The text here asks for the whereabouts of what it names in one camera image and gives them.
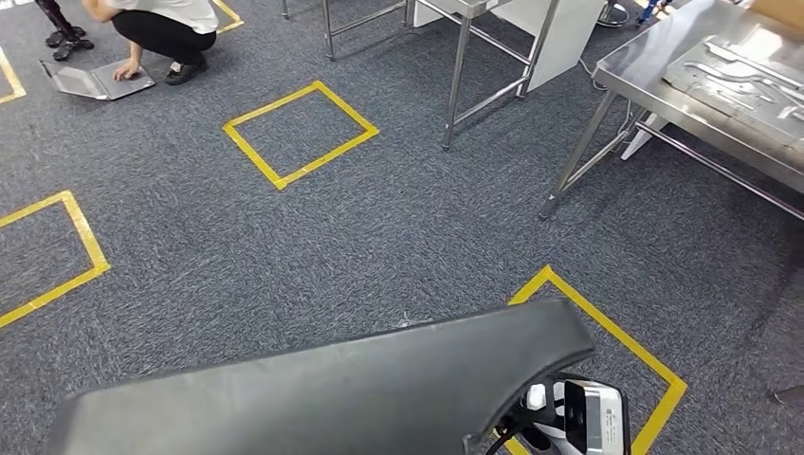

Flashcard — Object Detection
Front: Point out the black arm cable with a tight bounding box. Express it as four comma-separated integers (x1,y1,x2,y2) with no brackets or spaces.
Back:
484,427,522,455

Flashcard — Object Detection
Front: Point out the yellow floor tape square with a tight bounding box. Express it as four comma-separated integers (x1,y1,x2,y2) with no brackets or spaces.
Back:
223,80,381,191
502,264,689,455
0,190,112,331
211,0,247,36
0,46,27,106

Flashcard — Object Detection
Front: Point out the chrome stanchion post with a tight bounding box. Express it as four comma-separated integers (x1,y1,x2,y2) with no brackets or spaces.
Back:
596,0,630,28

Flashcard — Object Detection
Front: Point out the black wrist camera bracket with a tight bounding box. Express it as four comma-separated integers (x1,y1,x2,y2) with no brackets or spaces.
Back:
496,373,570,455

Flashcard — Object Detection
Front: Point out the steel frame table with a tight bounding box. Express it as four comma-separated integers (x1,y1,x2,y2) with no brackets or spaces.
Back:
279,0,567,152

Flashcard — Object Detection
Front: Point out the white board panel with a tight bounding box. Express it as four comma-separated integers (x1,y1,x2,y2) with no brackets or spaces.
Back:
411,0,608,97

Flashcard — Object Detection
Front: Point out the blue metal rack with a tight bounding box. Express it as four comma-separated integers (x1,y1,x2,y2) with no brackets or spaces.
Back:
634,0,674,27

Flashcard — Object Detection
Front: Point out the stamped grey metal panel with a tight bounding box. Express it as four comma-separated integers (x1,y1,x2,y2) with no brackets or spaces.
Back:
662,34,804,152

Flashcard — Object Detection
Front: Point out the grey open laptop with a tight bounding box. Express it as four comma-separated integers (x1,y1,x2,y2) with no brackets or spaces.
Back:
39,58,156,101

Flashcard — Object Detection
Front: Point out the black plastic plate part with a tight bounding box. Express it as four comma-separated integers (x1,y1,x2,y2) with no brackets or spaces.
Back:
44,298,596,455

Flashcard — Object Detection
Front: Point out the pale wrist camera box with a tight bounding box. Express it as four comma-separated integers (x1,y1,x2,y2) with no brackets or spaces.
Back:
563,378,633,455

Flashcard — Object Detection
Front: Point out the stainless steel workbench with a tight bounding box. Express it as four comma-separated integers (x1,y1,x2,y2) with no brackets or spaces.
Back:
539,0,804,222

